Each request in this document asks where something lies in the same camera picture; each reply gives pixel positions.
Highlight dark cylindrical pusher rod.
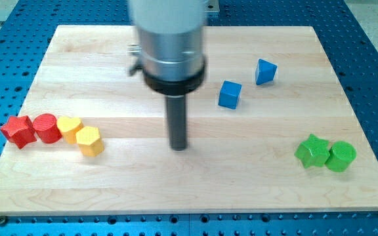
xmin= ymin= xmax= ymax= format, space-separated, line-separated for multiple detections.
xmin=165 ymin=95 xmax=187 ymax=151

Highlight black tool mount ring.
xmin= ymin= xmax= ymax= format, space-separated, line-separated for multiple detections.
xmin=142 ymin=58 xmax=207 ymax=96

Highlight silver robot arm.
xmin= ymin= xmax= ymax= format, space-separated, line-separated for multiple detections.
xmin=128 ymin=0 xmax=207 ymax=151

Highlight yellow hexagon block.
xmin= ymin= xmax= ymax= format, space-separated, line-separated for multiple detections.
xmin=76 ymin=126 xmax=104 ymax=157

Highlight green star block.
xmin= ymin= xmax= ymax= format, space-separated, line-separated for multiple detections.
xmin=295 ymin=134 xmax=330 ymax=168

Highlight red star block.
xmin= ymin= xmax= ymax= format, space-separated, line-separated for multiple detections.
xmin=0 ymin=115 xmax=37 ymax=149

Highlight blue cube block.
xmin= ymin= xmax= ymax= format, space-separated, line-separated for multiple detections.
xmin=218 ymin=81 xmax=242 ymax=109

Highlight blue triangular prism block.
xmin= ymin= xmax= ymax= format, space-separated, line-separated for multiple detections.
xmin=255 ymin=58 xmax=278 ymax=85

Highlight light wooden board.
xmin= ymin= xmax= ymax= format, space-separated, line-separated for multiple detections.
xmin=0 ymin=25 xmax=378 ymax=216

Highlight yellow heart block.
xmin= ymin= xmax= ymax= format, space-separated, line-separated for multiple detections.
xmin=56 ymin=117 xmax=83 ymax=144

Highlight red cylinder block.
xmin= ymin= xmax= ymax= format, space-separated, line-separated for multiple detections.
xmin=32 ymin=113 xmax=62 ymax=144

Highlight green cylinder block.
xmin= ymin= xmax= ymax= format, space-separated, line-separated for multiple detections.
xmin=325 ymin=141 xmax=357 ymax=172

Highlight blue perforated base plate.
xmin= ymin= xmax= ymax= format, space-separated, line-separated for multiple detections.
xmin=0 ymin=0 xmax=378 ymax=235

